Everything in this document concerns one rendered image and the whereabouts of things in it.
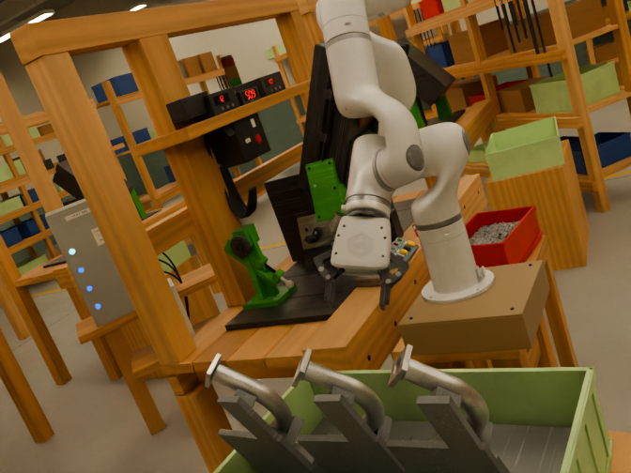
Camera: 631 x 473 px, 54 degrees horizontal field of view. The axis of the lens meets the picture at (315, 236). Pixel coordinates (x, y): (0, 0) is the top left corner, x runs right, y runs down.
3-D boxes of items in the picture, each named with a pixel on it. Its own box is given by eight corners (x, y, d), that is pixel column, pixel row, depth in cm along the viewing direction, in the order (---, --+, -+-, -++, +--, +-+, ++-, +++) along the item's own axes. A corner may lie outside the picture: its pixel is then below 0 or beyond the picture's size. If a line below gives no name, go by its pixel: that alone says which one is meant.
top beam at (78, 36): (300, 9, 289) (293, -10, 286) (41, 55, 167) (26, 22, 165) (284, 16, 293) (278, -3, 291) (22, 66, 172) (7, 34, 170)
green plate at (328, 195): (355, 214, 223) (344, 157, 222) (344, 216, 216) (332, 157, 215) (327, 219, 229) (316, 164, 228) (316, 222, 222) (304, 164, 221)
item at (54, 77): (363, 202, 312) (299, 9, 288) (179, 363, 191) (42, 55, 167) (348, 205, 317) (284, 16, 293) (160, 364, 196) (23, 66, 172)
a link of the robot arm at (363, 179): (404, 205, 112) (368, 218, 119) (409, 144, 117) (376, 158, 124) (370, 189, 107) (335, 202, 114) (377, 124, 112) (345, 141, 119)
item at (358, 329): (488, 203, 284) (479, 173, 280) (363, 396, 162) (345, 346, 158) (458, 208, 291) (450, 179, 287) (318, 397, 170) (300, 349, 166)
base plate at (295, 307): (438, 197, 272) (438, 192, 271) (333, 320, 183) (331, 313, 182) (356, 214, 294) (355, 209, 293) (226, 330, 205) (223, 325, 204)
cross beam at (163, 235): (320, 154, 302) (315, 136, 299) (142, 266, 196) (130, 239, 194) (312, 157, 304) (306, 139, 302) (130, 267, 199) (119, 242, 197)
